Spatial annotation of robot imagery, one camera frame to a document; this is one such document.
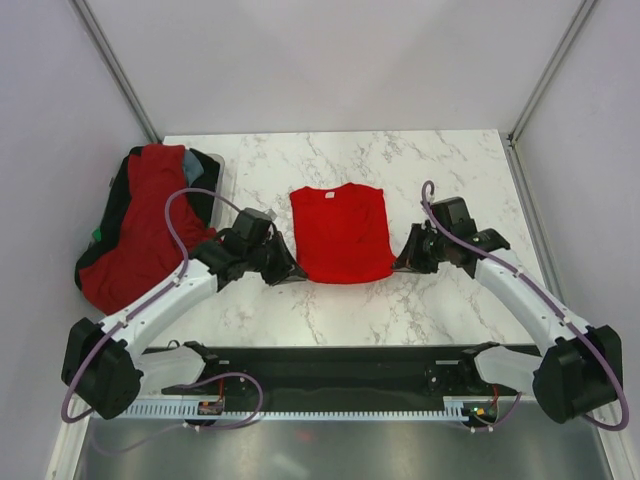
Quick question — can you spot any aluminium rail front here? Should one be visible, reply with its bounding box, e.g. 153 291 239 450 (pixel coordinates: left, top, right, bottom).
69 357 619 401

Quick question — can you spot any bright red t shirt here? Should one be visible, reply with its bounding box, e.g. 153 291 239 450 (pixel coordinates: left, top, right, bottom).
289 183 395 285

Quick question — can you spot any dark red t shirt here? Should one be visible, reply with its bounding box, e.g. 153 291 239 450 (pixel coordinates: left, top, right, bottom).
80 144 197 315

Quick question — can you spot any left aluminium frame post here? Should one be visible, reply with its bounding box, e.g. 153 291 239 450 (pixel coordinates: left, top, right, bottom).
69 0 161 143

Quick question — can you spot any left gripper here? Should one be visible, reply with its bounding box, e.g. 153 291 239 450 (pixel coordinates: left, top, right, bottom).
245 231 307 286

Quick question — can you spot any blue grey garment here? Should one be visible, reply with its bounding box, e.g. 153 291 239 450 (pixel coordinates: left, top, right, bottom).
182 150 205 186

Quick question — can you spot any aluminium frame post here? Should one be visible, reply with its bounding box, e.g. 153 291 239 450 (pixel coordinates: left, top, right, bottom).
506 0 599 149
69 0 161 143

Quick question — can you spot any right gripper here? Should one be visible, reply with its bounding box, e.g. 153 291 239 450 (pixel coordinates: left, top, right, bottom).
391 223 451 274

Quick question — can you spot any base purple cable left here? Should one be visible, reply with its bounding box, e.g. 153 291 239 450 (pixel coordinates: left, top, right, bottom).
182 372 269 432

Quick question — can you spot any right aluminium frame post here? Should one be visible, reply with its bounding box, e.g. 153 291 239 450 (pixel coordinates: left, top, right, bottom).
506 0 599 149

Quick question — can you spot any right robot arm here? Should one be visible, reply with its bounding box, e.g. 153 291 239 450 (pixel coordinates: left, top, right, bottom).
393 196 630 431

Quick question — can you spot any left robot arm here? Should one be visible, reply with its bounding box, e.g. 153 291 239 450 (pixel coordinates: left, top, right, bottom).
61 208 308 420

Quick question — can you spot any black garment in pile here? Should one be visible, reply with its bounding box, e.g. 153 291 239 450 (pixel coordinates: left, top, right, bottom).
74 146 218 290

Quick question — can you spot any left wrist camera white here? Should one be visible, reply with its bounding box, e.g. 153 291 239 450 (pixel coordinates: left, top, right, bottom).
265 209 278 223

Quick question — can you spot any white cable duct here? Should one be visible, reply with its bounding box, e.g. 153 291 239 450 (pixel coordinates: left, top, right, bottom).
117 397 497 422

